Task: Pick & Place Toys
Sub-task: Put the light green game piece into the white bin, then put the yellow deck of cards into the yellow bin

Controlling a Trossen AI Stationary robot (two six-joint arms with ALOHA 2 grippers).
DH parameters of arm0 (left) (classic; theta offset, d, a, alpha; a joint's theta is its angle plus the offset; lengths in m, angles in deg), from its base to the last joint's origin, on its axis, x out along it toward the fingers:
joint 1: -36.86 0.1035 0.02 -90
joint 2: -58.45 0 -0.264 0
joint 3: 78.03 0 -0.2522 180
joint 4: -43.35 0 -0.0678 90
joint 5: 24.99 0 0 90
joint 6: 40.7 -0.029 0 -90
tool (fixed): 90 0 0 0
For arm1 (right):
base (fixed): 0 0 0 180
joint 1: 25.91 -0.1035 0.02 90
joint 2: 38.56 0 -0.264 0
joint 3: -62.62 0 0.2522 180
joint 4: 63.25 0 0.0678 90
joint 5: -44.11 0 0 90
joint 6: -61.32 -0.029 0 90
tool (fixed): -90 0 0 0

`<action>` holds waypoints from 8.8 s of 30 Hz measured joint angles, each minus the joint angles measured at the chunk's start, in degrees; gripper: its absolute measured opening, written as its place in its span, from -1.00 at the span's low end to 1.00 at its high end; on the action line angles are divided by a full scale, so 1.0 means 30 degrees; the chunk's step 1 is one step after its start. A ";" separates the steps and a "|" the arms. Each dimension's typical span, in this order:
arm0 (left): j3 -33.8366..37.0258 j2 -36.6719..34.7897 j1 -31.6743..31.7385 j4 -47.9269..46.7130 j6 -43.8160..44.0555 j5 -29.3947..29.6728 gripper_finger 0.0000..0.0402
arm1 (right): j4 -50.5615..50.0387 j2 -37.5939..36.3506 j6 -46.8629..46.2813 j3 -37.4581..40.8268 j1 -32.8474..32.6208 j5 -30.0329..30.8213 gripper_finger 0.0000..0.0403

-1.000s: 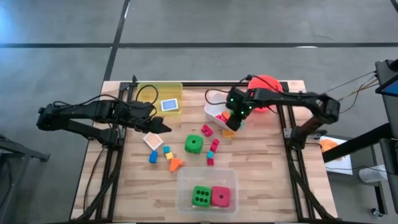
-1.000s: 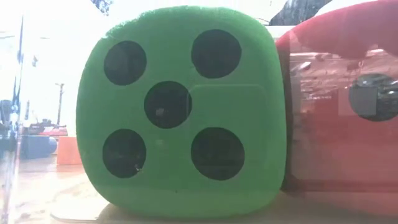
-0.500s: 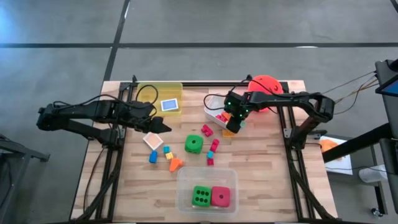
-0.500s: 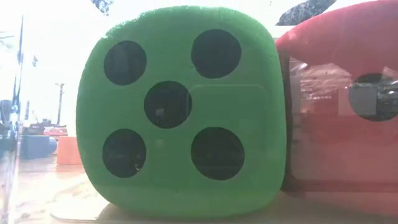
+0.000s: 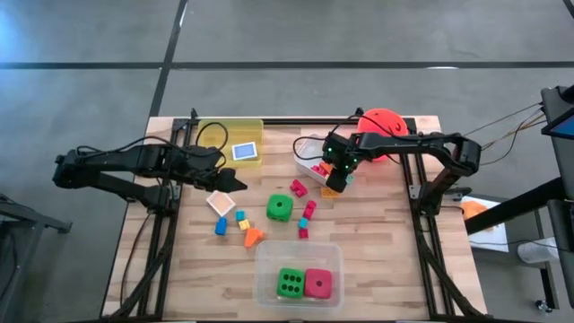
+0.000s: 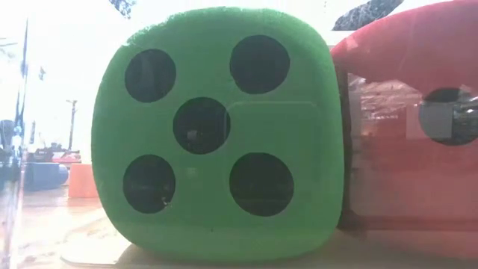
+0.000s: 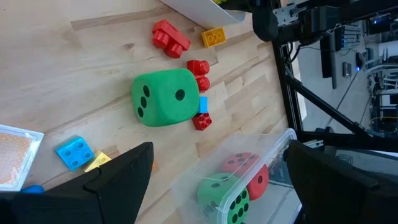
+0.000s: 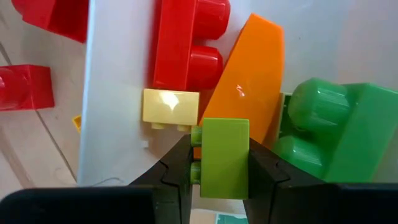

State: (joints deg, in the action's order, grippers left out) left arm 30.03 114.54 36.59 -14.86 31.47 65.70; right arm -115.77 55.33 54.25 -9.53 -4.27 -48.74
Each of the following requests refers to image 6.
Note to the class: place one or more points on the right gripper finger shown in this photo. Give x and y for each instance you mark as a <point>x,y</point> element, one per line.
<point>369,15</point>

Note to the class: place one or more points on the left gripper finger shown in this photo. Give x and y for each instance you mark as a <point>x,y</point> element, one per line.
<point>124,7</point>

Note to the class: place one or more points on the red foam die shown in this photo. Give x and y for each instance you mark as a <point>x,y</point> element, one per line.
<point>411,179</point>

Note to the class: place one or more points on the blue single-stud block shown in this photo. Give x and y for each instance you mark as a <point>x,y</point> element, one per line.
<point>45,176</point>

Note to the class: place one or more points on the green foam die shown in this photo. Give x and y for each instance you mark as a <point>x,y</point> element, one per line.
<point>209,235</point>

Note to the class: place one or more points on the orange angled block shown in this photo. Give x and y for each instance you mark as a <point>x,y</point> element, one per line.
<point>82,181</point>

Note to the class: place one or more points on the clear plastic bin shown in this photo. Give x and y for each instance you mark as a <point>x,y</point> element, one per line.
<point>48,239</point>

